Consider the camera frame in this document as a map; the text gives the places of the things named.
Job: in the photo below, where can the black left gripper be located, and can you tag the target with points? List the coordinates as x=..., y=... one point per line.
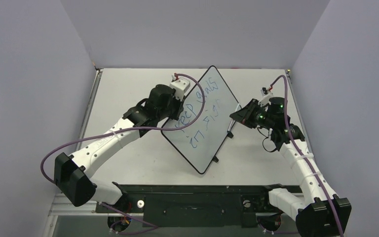
x=179, y=105

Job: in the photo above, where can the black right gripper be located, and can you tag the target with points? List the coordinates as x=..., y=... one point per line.
x=246, y=113

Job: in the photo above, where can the white whiteboard black frame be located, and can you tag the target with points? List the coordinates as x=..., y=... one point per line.
x=202, y=127

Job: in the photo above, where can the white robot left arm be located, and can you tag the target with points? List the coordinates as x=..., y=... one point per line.
x=73, y=173

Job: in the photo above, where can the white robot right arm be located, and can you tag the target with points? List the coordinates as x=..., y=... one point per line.
x=321, y=212

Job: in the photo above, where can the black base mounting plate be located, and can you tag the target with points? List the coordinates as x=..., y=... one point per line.
x=199, y=206

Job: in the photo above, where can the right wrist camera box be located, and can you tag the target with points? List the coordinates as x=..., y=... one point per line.
x=267, y=94

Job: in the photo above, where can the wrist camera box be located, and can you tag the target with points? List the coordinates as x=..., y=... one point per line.
x=180, y=87
x=267, y=94

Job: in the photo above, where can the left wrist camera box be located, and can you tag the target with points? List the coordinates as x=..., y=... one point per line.
x=180, y=87

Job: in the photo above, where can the aluminium table frame rail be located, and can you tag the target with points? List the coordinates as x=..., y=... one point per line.
x=59, y=205

